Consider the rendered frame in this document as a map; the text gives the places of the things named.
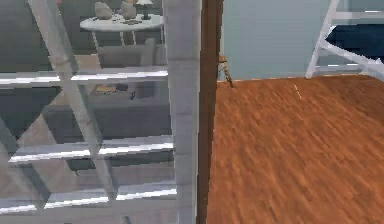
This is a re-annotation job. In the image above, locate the white open shelf unit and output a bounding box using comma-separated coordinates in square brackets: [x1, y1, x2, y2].
[0, 0, 203, 224]

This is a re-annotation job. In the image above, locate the brown wooden door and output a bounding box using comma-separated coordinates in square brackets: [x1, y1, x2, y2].
[195, 0, 225, 224]

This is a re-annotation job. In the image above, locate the brown wooden chair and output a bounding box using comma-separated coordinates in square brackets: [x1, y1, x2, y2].
[218, 54, 235, 89]

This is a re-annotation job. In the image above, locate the grey sofa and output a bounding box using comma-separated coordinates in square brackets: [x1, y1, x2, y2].
[42, 80, 173, 145]

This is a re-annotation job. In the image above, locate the grey armchair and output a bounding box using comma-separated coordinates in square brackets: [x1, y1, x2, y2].
[96, 37, 168, 69]

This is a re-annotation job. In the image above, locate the yellow book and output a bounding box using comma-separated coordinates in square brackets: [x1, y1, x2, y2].
[94, 84, 118, 95]

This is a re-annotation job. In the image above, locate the white round table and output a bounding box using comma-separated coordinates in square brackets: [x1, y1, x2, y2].
[79, 13, 165, 51]

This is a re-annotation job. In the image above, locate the white table lamp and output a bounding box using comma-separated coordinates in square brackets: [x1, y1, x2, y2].
[135, 0, 155, 21]

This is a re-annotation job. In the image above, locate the pale stone lump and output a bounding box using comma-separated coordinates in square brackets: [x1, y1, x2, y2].
[94, 1, 115, 21]
[118, 0, 138, 20]

